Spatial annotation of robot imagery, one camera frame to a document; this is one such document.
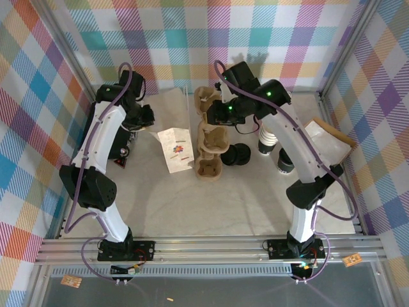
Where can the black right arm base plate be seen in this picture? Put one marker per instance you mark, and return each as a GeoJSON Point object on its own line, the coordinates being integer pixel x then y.
{"type": "Point", "coordinates": [276, 249]}

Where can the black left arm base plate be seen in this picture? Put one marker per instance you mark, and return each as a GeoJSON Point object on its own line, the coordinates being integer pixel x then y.
{"type": "Point", "coordinates": [147, 251]}

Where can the aluminium left corner post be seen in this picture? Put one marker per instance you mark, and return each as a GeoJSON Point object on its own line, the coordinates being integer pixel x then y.
{"type": "Point", "coordinates": [71, 52]}

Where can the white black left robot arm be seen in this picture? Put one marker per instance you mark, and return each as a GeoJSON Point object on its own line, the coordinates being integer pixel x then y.
{"type": "Point", "coordinates": [96, 140]}

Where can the aluminium corner post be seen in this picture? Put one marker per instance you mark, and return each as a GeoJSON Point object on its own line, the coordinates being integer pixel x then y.
{"type": "Point", "coordinates": [71, 52]}
{"type": "Point", "coordinates": [348, 48]}

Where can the stack of black lids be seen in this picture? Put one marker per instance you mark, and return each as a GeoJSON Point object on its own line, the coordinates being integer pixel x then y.
{"type": "Point", "coordinates": [236, 155]}

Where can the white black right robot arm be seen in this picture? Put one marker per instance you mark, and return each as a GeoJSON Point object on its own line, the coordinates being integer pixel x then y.
{"type": "Point", "coordinates": [294, 140]}

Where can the black paper coffee cup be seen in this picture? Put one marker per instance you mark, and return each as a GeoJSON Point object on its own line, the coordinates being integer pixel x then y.
{"type": "Point", "coordinates": [284, 168]}

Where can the tray of white napkins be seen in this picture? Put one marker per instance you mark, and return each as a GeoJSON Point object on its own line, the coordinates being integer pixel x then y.
{"type": "Point", "coordinates": [329, 147]}

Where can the aluminium front rail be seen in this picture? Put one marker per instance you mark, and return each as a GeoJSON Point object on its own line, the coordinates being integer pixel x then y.
{"type": "Point", "coordinates": [207, 247]}

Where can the stack of paper cups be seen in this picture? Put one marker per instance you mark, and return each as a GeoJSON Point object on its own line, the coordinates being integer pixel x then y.
{"type": "Point", "coordinates": [266, 140]}

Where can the aluminium left side rail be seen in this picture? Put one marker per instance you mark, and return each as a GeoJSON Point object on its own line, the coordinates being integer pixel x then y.
{"type": "Point", "coordinates": [59, 224]}

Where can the orange paper tag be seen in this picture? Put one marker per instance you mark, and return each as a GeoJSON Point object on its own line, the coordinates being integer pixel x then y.
{"type": "Point", "coordinates": [351, 260]}
{"type": "Point", "coordinates": [71, 281]}

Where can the white paper bag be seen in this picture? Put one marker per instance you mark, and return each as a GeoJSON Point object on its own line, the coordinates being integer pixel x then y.
{"type": "Point", "coordinates": [177, 153]}

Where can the aluminium rail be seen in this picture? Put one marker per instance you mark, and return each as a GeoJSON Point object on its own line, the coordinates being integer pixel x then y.
{"type": "Point", "coordinates": [207, 247]}
{"type": "Point", "coordinates": [356, 225]}
{"type": "Point", "coordinates": [59, 224]}

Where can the small green connector board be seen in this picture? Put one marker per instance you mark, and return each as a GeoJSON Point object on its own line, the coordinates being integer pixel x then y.
{"type": "Point", "coordinates": [305, 266]}
{"type": "Point", "coordinates": [134, 270]}

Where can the cardboard napkin tray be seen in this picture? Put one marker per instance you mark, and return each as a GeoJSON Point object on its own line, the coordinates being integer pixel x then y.
{"type": "Point", "coordinates": [338, 136]}

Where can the aluminium right corner post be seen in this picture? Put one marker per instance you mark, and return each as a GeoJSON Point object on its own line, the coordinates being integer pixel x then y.
{"type": "Point", "coordinates": [348, 48]}

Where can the black plastic cup lid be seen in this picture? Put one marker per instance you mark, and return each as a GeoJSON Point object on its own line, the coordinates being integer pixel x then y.
{"type": "Point", "coordinates": [284, 155]}

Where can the black hard case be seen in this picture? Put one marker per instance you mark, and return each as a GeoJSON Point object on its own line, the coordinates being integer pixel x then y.
{"type": "Point", "coordinates": [121, 144]}

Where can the aluminium right side rail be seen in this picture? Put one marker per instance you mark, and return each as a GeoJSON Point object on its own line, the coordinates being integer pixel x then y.
{"type": "Point", "coordinates": [356, 225]}

